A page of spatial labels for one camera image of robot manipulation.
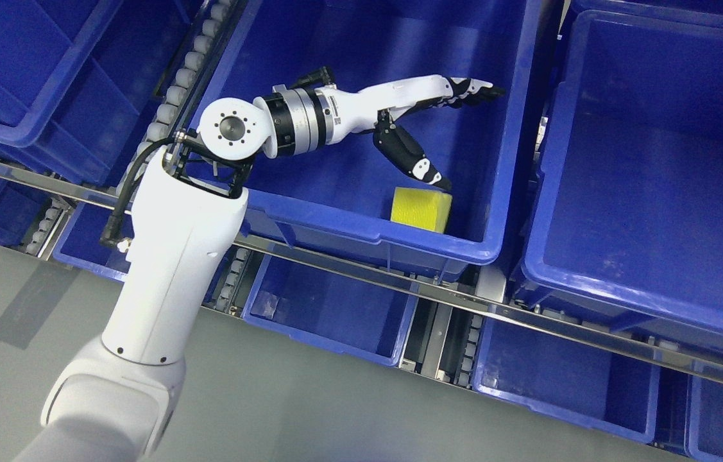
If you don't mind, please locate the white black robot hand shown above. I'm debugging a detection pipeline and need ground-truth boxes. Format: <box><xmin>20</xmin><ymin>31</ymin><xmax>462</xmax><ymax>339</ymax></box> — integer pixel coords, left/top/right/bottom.
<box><xmin>324</xmin><ymin>75</ymin><xmax>506</xmax><ymax>193</ymax></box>

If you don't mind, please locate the yellow foam block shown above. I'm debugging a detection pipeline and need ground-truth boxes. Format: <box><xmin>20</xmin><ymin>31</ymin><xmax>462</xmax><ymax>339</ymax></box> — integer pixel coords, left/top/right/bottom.
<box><xmin>390</xmin><ymin>187</ymin><xmax>453</xmax><ymax>234</ymax></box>

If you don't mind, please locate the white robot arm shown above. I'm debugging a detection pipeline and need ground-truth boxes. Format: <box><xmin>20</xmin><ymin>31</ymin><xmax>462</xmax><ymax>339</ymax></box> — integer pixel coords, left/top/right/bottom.
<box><xmin>16</xmin><ymin>67</ymin><xmax>334</xmax><ymax>461</ymax></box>

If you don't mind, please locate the blue bin lower shelf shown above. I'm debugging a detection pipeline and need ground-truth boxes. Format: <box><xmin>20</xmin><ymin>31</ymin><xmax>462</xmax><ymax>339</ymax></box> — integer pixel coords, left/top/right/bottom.
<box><xmin>472</xmin><ymin>319</ymin><xmax>660</xmax><ymax>443</ymax></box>
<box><xmin>242</xmin><ymin>255</ymin><xmax>419</xmax><ymax>366</ymax></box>
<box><xmin>51</xmin><ymin>203</ymin><xmax>130</xmax><ymax>283</ymax></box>

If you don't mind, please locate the metal roller shelf rack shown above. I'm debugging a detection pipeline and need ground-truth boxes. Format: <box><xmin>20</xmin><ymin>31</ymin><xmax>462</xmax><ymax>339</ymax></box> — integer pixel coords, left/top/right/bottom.
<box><xmin>0</xmin><ymin>0</ymin><xmax>723</xmax><ymax>398</ymax></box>

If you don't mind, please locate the blue plastic bin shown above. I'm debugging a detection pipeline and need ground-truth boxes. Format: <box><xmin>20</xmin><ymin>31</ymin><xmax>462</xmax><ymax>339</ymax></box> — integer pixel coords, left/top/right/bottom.
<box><xmin>514</xmin><ymin>1</ymin><xmax>723</xmax><ymax>353</ymax></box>
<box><xmin>192</xmin><ymin>1</ymin><xmax>544</xmax><ymax>274</ymax></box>
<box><xmin>0</xmin><ymin>1</ymin><xmax>202</xmax><ymax>185</ymax></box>

